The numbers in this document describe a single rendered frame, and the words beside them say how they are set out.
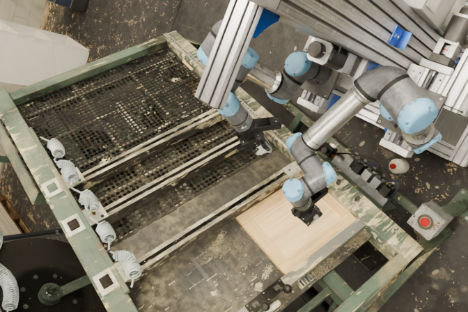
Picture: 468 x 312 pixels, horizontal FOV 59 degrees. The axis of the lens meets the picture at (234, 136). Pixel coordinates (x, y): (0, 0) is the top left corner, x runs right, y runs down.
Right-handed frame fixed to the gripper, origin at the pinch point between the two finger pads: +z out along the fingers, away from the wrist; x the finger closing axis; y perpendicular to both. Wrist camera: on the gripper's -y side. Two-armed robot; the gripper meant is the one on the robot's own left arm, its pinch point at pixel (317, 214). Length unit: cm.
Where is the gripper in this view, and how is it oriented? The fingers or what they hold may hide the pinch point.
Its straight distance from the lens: 179.5
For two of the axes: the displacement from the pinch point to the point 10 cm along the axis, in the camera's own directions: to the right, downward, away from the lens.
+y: -6.3, 7.6, -1.4
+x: 6.8, 4.6, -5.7
